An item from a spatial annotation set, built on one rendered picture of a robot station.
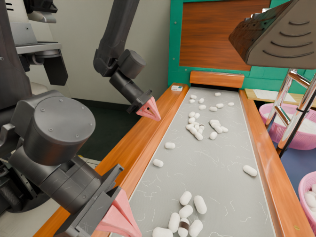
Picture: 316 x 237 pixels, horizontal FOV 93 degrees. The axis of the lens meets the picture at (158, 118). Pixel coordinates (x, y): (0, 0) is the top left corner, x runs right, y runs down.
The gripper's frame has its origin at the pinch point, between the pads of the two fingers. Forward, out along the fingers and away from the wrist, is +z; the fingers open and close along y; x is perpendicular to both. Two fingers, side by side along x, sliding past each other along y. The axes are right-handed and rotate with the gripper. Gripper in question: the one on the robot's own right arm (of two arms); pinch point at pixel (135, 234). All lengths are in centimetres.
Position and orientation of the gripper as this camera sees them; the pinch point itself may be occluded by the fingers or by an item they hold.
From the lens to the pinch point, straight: 28.8
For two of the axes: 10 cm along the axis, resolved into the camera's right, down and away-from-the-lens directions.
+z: 7.1, 7.0, 1.1
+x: -6.2, 5.4, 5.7
